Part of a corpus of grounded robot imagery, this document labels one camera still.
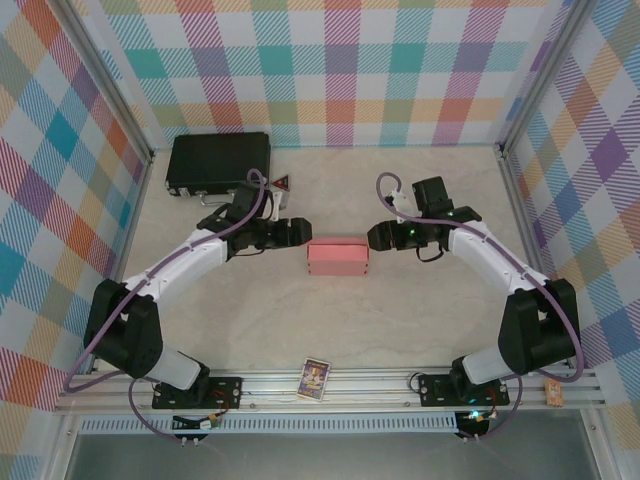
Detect pink paper box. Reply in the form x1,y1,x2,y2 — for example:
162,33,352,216
305,237,371,278

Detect black carrying case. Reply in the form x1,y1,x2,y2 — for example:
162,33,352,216
163,132,272,207

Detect colourful card pack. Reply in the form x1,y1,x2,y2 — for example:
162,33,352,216
297,358,329,402

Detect small tan wooden block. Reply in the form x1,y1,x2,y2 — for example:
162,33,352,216
543,378,564,409

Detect grey metal panel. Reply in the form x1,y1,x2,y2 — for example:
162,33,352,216
64,432,601,480

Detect aluminium side rail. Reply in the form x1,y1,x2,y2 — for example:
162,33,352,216
497,144,574,370
89,149,154,374

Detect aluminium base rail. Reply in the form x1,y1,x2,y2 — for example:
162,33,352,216
53,368,607,415

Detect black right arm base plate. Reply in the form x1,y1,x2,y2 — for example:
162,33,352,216
417,373,511,407

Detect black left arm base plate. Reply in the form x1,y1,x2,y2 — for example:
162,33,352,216
151,374,245,411

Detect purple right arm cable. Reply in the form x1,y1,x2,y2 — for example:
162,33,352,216
375,172,586,444

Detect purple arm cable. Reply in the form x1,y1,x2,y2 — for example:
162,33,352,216
375,172,586,444
62,168,269,444

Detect small connector board with wires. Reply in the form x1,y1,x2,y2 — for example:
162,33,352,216
457,407,501,434
171,412,224,434

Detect white slotted cable duct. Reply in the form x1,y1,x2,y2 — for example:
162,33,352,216
78,412,460,435

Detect aluminium frame post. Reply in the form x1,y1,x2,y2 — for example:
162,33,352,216
498,0,599,151
52,0,155,164

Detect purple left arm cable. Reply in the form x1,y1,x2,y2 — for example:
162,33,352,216
62,168,269,444

